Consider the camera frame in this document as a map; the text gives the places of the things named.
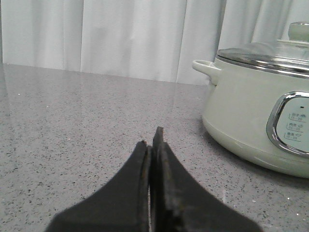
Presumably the white curtain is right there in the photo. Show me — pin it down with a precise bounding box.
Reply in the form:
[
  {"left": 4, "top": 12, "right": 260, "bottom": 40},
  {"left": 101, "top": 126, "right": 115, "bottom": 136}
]
[{"left": 0, "top": 0, "right": 309, "bottom": 85}]

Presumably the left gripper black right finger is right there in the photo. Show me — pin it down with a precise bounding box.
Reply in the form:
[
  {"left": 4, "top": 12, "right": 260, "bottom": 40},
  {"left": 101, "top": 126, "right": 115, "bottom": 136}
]
[{"left": 150, "top": 127, "right": 262, "bottom": 232}]

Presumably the pale green electric cooking pot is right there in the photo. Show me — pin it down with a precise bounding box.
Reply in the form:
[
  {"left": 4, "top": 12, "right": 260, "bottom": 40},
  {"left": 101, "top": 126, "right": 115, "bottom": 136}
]
[{"left": 192, "top": 57, "right": 309, "bottom": 178}]

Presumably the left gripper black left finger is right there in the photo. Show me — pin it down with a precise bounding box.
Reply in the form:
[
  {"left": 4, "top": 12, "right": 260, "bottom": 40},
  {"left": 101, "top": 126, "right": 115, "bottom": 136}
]
[{"left": 46, "top": 141, "right": 151, "bottom": 232}]

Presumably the glass pot lid with knob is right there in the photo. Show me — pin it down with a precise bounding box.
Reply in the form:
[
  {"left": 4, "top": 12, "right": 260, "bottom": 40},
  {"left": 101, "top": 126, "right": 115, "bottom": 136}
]
[{"left": 217, "top": 21, "right": 309, "bottom": 76}]

